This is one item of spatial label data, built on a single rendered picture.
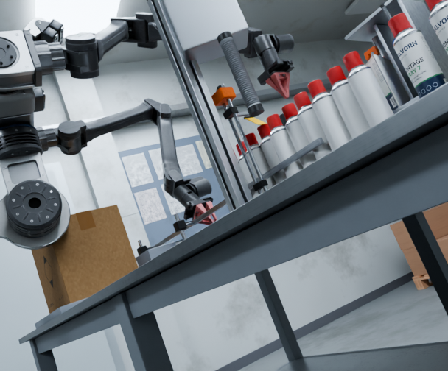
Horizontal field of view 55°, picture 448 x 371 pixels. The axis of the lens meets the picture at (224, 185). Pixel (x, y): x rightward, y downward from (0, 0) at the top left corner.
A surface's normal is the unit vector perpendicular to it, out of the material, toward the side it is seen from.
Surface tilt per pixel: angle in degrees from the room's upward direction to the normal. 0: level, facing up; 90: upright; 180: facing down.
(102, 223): 90
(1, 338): 90
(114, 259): 90
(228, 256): 90
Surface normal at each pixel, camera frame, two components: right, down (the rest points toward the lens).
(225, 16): 0.00, -0.21
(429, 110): -0.77, 0.17
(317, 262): 0.37, -0.33
